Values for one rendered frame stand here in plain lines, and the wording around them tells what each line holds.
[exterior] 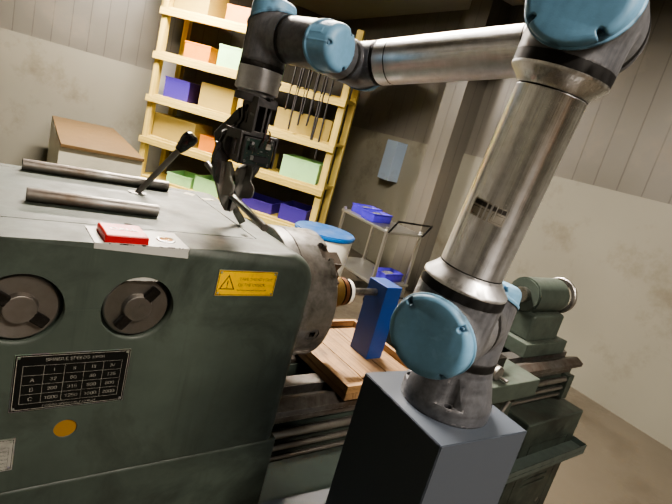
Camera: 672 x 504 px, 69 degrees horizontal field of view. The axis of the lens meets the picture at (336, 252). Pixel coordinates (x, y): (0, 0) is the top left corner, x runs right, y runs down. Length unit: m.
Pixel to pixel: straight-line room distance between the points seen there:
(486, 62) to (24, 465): 0.90
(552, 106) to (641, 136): 3.91
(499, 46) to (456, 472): 0.63
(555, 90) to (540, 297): 1.42
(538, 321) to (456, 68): 1.35
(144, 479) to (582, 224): 4.07
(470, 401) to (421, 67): 0.53
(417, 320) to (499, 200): 0.18
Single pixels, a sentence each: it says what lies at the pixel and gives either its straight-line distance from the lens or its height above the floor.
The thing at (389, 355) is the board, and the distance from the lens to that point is 1.53.
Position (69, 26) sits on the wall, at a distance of 7.50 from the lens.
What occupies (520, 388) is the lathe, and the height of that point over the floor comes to 0.91.
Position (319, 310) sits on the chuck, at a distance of 1.09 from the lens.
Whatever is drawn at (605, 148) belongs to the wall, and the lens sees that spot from 4.64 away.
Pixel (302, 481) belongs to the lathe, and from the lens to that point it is 1.51.
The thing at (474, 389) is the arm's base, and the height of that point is 1.16.
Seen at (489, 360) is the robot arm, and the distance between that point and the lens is 0.81.
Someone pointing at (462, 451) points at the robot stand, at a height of 1.08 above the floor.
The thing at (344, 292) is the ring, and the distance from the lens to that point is 1.28.
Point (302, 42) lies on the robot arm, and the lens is 0.81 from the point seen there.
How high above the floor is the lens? 1.48
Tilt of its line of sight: 13 degrees down
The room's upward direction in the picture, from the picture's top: 15 degrees clockwise
